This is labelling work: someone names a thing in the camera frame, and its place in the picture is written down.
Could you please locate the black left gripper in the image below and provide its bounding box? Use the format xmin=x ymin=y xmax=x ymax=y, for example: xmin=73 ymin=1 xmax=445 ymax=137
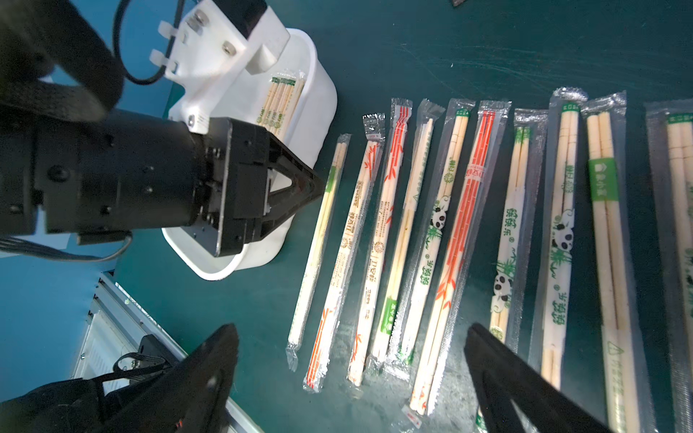
xmin=1 ymin=108 xmax=326 ymax=256

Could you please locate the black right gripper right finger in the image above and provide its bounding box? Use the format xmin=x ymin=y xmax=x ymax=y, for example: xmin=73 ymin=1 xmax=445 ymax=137
xmin=464 ymin=323 xmax=609 ymax=432

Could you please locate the chopsticks pair twelfth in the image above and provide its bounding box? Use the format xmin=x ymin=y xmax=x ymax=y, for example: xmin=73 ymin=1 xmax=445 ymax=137
xmin=285 ymin=134 xmax=352 ymax=372

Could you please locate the chopsticks pair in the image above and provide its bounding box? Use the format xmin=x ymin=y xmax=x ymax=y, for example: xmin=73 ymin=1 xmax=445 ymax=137
xmin=530 ymin=87 xmax=588 ymax=389
xmin=475 ymin=107 xmax=549 ymax=433
xmin=645 ymin=99 xmax=692 ymax=432
xmin=581 ymin=91 xmax=655 ymax=432
xmin=384 ymin=99 xmax=476 ymax=382
xmin=410 ymin=101 xmax=512 ymax=416
xmin=368 ymin=99 xmax=444 ymax=375

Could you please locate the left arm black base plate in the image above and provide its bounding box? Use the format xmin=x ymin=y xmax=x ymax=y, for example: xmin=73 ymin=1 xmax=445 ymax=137
xmin=112 ymin=335 xmax=180 ymax=382

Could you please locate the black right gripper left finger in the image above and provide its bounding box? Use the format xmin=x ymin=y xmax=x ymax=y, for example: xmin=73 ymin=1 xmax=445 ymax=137
xmin=95 ymin=323 xmax=239 ymax=432

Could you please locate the chopsticks red print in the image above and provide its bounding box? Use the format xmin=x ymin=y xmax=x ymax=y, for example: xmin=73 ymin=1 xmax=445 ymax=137
xmin=303 ymin=113 xmax=386 ymax=393

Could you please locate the chopsticks pair eleventh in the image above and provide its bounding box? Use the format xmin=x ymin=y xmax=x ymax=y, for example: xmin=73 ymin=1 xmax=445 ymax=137
xmin=346 ymin=99 xmax=413 ymax=387

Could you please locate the white plastic storage box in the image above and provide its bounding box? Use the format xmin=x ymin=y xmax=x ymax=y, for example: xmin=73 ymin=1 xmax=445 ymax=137
xmin=162 ymin=28 xmax=337 ymax=281

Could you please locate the front aluminium mounting rail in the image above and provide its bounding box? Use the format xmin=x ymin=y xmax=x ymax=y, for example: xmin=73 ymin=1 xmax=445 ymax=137
xmin=71 ymin=272 xmax=260 ymax=432

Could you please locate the wrapped chopsticks panda print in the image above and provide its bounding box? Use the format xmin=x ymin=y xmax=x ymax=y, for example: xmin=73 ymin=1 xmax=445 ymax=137
xmin=256 ymin=70 xmax=307 ymax=139

